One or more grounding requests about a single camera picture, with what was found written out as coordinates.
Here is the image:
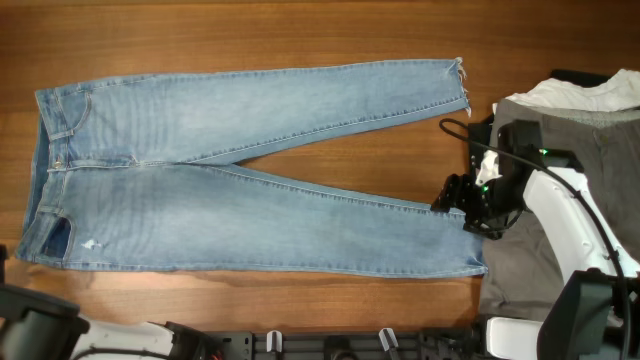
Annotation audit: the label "black garment under pile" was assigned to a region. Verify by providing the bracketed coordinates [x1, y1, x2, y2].
[467, 69, 611, 176]

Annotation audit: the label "grey shorts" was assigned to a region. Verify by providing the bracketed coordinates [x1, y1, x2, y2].
[477, 98, 640, 324]

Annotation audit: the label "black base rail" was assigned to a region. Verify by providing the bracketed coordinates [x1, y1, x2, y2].
[209, 329, 480, 360]

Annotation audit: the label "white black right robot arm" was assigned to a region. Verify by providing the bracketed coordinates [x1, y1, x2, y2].
[432, 158, 639, 359]

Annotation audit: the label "white garment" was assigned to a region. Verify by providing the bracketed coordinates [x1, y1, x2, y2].
[507, 69, 639, 112]

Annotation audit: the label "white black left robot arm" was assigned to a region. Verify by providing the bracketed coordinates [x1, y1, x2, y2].
[1, 282, 220, 360]

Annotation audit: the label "light blue denim jeans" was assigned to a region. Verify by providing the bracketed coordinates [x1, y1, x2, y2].
[16, 58, 486, 278]

